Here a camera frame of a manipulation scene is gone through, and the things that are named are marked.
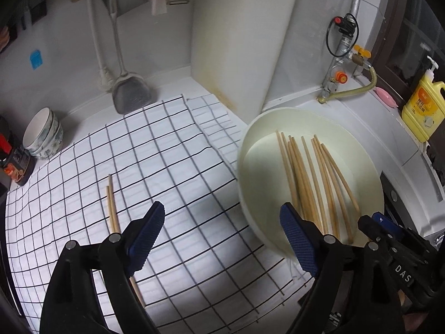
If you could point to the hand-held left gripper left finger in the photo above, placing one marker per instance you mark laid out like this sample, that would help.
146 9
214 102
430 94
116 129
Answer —
146 240

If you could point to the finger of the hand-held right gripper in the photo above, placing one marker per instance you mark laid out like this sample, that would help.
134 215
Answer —
386 222
373 229

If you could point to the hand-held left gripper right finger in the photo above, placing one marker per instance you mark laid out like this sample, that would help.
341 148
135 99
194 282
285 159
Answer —
299 240

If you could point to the long wooden chopstick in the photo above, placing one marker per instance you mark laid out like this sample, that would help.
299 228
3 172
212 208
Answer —
115 208
111 208

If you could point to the bundle of wooden chopsticks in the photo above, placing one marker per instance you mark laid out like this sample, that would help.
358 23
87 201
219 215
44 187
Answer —
306 181

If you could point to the white plastic basin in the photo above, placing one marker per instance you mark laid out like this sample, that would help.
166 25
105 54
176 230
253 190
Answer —
271 156

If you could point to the white black checked cloth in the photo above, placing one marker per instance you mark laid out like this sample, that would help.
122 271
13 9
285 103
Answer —
156 167

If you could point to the yellow detergent pump bottle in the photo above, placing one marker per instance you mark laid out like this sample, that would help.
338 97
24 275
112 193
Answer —
424 108

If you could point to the pink soap bar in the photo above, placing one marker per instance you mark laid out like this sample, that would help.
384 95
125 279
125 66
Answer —
385 96

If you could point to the stack of ceramic bowls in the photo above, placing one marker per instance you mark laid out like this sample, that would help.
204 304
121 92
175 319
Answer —
55 135

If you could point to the metal cooking spatula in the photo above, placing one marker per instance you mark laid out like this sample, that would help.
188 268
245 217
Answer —
132 94

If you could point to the orange knob gas fitting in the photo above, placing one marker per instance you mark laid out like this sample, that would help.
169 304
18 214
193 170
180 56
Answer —
339 76

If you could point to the red black solenoid valve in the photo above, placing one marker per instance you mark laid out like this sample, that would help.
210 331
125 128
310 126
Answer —
344 25

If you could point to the white cutting board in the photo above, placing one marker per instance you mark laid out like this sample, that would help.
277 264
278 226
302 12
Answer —
240 41

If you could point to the grey metal gas pipe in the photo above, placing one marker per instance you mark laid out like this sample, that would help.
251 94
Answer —
358 0

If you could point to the dark window frame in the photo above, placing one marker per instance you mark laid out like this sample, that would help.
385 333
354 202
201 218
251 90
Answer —
410 24

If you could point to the blue plastic wall hook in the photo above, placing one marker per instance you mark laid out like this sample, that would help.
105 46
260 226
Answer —
36 60

